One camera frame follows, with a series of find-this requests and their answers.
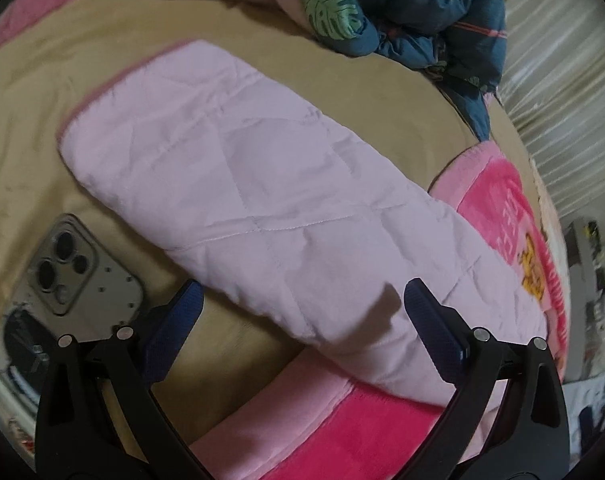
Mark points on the white pleated curtain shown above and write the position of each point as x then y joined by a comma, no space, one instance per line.
557,85

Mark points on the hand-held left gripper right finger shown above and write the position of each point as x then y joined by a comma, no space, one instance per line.
432,330

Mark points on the grey smartphone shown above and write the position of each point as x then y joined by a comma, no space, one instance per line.
72,270

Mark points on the teal floral duvet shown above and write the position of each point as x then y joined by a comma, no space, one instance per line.
422,5

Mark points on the pink printed blanket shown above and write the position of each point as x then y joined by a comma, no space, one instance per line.
487,210

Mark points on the tan bed sheet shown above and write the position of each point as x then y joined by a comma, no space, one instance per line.
57,85

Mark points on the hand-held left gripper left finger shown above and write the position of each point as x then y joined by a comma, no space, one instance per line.
175,330

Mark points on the black and white device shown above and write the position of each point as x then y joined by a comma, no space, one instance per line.
17,355

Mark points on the pink quilted garment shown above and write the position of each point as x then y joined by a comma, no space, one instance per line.
262,185

